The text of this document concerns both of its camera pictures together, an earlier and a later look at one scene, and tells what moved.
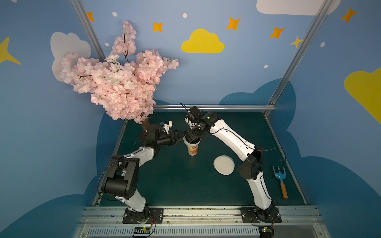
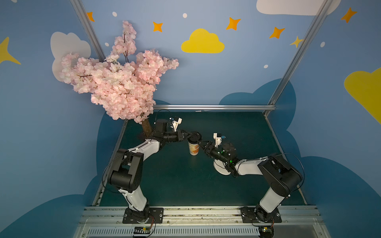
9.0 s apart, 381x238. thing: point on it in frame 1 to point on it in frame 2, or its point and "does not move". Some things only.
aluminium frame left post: x=88 y=27 does not move
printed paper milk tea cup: x=192 y=146 does not move
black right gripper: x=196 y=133 to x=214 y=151
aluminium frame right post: x=302 y=46 does not move
